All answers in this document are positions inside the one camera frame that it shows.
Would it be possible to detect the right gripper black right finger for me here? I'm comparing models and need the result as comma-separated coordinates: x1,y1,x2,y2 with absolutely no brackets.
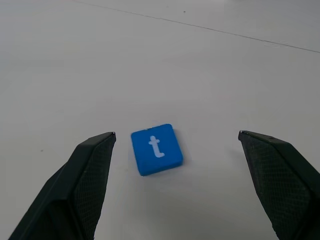
237,130,320,240

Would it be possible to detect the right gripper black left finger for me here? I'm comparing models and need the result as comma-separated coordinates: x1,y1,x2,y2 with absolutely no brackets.
8,131,117,240

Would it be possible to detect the blue letter tile t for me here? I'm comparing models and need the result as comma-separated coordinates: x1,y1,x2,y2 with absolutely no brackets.
130,123,184,178

